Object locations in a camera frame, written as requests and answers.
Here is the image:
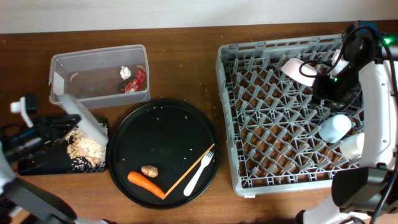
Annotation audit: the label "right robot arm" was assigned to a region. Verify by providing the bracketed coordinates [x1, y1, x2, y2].
[289, 21, 397, 223]

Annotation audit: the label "grey dishwasher rack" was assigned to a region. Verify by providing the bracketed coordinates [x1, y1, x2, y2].
[215, 35, 364, 197]

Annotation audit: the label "brown walnut shell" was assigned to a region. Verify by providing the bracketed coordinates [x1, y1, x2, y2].
[141, 166, 159, 178]

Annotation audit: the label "wooden chopstick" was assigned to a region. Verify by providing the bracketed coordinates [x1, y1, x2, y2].
[164, 143, 215, 199]

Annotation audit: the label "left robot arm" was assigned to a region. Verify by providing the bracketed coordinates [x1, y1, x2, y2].
[1, 94, 108, 223]

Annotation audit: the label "pink bowl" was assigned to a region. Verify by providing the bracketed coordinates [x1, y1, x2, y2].
[280, 58, 317, 86]

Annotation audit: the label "grey plate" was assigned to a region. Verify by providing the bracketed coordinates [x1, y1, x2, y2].
[58, 94, 109, 147]

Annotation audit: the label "round black serving tray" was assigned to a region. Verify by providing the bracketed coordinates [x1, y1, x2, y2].
[107, 100, 220, 210]

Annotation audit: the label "white plastic fork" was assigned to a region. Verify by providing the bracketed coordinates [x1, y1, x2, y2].
[183, 151, 214, 196]

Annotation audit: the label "orange carrot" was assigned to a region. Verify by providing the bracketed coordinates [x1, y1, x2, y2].
[127, 171, 165, 200]

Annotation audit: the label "clear plastic waste bin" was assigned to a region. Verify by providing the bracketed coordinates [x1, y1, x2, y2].
[49, 44, 150, 109]

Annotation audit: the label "red snack wrapper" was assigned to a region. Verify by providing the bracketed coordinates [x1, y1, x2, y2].
[122, 65, 147, 93]

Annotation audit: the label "white tissue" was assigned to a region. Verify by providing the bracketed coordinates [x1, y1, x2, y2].
[119, 66, 131, 80]

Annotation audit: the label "black rectangular tray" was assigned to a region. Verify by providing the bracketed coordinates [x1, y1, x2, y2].
[17, 114, 110, 177]

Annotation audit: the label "white cup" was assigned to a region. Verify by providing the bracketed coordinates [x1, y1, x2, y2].
[340, 133, 364, 160]

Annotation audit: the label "rice and peanut shells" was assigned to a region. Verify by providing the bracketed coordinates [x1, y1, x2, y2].
[65, 127, 106, 172]

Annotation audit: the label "light blue cup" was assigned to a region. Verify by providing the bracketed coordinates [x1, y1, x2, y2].
[319, 114, 351, 143]

